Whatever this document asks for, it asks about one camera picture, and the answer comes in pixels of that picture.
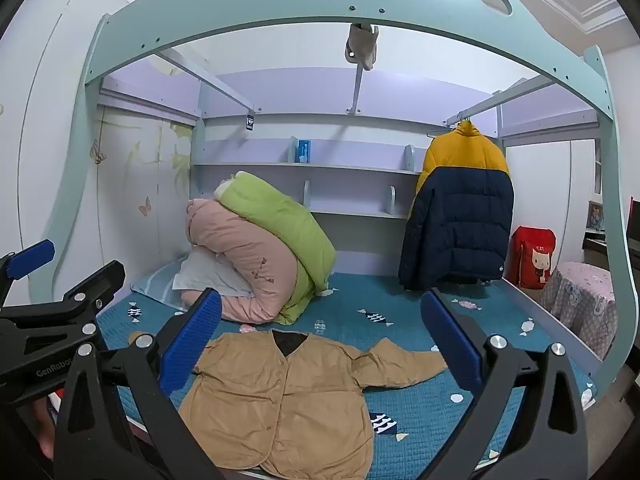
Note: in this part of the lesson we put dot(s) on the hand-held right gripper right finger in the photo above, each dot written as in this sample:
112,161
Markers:
450,340

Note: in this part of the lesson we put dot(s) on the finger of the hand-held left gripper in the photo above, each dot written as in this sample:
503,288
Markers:
31,257
95,282

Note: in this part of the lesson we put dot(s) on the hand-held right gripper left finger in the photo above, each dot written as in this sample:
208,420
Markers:
192,340

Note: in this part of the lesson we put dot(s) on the tan jacket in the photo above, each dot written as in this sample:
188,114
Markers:
280,400

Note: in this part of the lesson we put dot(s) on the person's left hand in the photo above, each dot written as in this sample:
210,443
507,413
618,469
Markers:
44,430

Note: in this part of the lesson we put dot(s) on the bed with teal candy-print sheet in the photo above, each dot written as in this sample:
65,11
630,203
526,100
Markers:
400,360

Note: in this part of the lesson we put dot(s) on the blue striped pillow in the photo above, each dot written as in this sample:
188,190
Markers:
155,282

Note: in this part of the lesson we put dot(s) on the white pillow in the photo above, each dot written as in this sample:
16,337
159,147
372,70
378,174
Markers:
205,272

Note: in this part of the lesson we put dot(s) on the pink quilt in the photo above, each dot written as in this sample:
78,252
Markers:
250,255

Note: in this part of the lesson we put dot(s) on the red cartoon bag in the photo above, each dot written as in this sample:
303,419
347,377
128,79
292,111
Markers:
532,260

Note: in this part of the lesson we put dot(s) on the yellow and navy puffer jacket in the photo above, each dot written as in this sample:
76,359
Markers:
460,210

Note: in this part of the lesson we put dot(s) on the table with patterned cloth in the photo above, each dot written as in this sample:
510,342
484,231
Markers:
580,305

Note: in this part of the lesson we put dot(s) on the green quilt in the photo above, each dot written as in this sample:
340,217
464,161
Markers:
280,215

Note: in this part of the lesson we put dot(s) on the lavender headboard shelf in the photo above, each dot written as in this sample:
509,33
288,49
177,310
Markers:
300,170

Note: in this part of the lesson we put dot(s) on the blue box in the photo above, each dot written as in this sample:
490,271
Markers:
304,150

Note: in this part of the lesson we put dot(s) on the small hanging tag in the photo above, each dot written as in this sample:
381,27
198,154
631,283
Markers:
250,122

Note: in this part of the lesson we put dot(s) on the grey hanging cloth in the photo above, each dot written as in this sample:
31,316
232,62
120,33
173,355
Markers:
361,45

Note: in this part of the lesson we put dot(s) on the picture frame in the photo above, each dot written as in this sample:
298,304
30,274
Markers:
596,216

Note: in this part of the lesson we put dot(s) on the light green bunk bed frame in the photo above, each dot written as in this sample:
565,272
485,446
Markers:
250,17

